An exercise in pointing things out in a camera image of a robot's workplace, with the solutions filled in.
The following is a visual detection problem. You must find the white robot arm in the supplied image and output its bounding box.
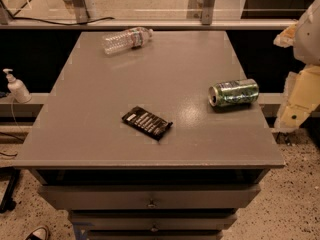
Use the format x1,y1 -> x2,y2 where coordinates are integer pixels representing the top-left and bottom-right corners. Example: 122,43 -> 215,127
273,0 -> 320,133

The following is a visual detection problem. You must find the clear plastic water bottle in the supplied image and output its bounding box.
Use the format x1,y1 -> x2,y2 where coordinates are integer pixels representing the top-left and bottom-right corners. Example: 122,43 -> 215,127
102,27 -> 153,55

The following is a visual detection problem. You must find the white pump dispenser bottle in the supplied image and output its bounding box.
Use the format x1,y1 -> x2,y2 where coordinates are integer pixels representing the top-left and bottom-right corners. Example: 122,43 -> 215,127
3,69 -> 32,103

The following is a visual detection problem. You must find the green soda can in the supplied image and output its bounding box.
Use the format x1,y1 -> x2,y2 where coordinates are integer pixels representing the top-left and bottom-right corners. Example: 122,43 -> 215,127
208,79 -> 259,107

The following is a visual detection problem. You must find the grey drawer cabinet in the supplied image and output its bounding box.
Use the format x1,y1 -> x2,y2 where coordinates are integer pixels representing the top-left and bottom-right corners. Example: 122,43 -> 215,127
15,31 -> 284,240

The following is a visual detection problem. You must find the black and white shoe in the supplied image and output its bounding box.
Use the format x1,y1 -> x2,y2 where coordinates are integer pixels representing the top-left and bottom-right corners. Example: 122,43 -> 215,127
25,226 -> 50,240

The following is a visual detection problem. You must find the black stand foot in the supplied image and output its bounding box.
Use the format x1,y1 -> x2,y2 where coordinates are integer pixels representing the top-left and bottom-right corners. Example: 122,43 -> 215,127
0,167 -> 20,214

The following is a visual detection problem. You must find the black cable on ledge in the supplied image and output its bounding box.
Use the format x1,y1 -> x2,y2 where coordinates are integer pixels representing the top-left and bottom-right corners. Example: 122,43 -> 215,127
0,0 -> 116,26

